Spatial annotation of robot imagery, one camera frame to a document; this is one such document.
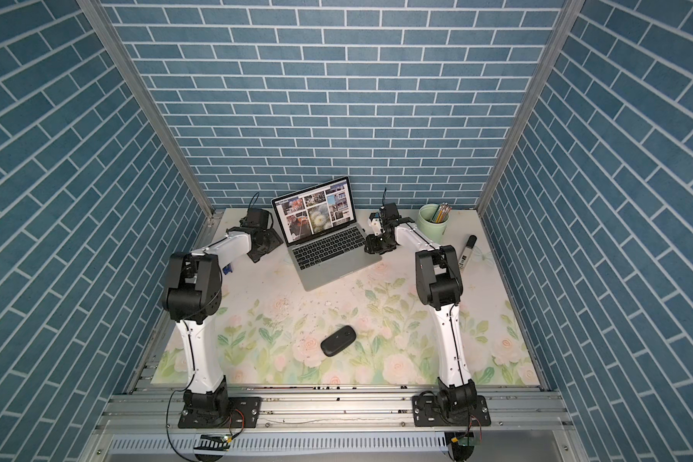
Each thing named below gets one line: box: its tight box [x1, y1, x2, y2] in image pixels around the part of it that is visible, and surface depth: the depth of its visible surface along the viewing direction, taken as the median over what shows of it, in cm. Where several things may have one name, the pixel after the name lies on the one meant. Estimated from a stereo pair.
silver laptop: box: [271, 176, 383, 292], surface depth 108 cm
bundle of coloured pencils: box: [431, 202, 453, 224], surface depth 101 cm
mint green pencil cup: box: [416, 203, 451, 246], surface depth 102 cm
